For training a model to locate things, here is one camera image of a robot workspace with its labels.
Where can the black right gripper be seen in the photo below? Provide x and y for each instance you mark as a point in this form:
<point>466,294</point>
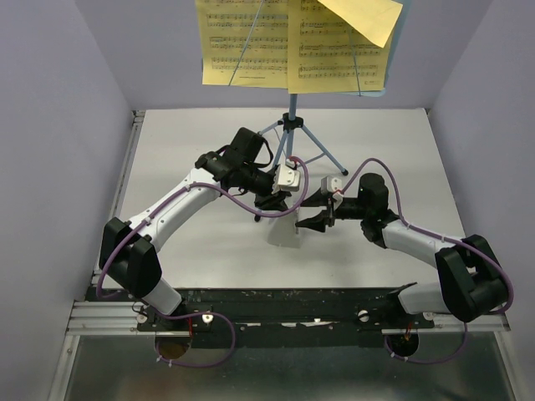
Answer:
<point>319,221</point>

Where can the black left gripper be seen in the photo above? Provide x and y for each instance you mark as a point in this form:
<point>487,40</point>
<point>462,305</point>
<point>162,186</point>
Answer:
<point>272,201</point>

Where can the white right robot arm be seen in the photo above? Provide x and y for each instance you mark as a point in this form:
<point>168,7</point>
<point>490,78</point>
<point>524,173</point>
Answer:
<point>469,283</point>

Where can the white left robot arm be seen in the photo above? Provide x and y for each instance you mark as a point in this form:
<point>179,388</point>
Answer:
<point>129,249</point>

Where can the light blue music stand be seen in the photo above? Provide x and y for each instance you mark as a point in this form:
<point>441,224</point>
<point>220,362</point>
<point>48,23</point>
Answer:
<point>290,122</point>

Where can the yellow left sheet music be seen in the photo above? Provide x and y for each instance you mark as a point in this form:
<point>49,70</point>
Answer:
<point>244,43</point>

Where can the yellow sheet music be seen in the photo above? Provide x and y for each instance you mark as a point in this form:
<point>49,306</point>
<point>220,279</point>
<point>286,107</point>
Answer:
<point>244,43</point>
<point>326,55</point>

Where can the yellow right sheet music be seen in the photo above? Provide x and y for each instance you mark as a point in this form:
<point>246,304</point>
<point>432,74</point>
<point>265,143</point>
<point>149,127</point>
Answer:
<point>326,55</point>

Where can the plain yellow paper sheet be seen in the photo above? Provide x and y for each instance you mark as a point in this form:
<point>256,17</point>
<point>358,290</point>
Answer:
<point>374,19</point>

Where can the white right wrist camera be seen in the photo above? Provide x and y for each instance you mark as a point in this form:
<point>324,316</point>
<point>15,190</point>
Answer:
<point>332,187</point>

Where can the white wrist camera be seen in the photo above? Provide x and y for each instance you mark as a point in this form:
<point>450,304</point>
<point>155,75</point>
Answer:
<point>332,187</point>
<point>286,179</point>

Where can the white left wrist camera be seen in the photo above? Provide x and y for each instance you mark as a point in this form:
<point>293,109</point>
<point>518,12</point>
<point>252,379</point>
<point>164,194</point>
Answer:
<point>286,179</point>

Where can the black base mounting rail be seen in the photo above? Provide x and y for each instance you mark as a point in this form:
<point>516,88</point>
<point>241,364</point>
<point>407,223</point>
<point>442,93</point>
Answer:
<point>285,318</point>

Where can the aluminium frame rail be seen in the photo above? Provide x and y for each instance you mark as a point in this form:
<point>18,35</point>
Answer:
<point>114,236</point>

